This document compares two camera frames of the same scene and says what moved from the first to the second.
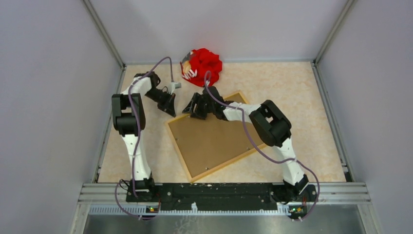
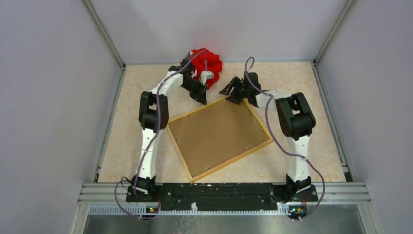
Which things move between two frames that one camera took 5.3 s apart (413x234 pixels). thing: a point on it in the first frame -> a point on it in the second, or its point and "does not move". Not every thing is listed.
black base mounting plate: (223, 197) does not move
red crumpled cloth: (202, 60) does not move
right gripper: (197, 99) -> (235, 83)
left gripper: (168, 107) -> (200, 95)
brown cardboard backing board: (206, 144) does not move
